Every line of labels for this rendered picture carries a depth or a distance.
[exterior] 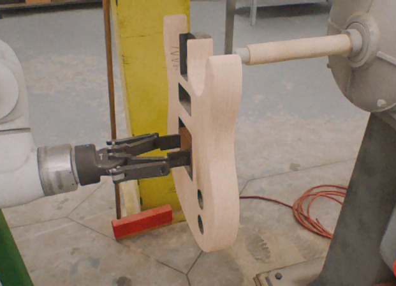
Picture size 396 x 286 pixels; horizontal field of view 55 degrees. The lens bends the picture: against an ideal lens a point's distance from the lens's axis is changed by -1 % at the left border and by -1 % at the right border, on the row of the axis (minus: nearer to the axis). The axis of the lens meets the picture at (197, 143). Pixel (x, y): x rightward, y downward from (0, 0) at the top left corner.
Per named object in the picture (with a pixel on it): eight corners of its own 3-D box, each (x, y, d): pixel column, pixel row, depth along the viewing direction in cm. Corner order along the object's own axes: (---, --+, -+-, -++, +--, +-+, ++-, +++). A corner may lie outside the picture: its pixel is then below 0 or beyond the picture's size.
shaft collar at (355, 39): (354, 61, 66) (342, 43, 69) (366, 41, 63) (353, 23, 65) (344, 62, 66) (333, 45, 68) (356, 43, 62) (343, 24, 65)
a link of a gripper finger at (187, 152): (166, 152, 70) (167, 154, 70) (203, 147, 72) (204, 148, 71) (167, 166, 72) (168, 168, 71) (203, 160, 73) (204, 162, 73)
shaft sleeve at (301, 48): (344, 57, 66) (336, 44, 67) (352, 43, 63) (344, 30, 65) (247, 69, 62) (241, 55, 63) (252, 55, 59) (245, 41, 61)
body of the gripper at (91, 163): (79, 172, 75) (126, 164, 77) (80, 195, 68) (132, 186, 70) (73, 138, 72) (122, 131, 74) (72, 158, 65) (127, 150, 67)
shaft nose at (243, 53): (247, 66, 62) (242, 55, 63) (250, 55, 60) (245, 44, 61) (235, 67, 61) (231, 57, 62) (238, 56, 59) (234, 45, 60)
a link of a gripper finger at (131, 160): (108, 152, 70) (106, 155, 69) (169, 152, 69) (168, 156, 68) (111, 170, 72) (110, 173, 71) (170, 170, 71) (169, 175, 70)
